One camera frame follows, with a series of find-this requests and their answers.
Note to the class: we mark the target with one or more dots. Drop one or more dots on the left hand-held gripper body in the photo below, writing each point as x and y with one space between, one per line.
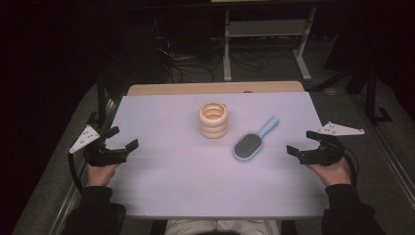
104 156

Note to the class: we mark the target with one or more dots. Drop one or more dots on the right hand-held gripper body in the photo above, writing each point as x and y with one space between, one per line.
323 153

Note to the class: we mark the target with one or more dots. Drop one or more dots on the light blue hairbrush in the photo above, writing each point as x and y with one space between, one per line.
248 145

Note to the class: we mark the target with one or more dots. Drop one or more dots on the person's left hand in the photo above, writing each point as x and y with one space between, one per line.
100 174

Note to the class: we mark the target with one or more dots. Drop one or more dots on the person's right hand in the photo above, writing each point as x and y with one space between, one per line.
332 174

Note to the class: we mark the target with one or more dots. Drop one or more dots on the black metal stand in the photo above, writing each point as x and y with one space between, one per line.
101 104
372 98

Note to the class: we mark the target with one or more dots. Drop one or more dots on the beige ribbed cup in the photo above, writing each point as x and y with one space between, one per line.
213 125

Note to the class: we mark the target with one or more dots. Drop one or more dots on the wooden table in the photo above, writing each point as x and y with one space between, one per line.
195 88

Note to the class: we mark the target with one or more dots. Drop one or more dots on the person's legs light trousers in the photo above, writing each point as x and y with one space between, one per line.
228 226

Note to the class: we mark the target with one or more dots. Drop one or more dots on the white metal-legged desk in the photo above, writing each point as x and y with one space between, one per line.
266 27

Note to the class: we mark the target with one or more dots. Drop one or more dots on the aluminium floor rail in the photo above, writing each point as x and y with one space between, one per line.
388 156
70 200

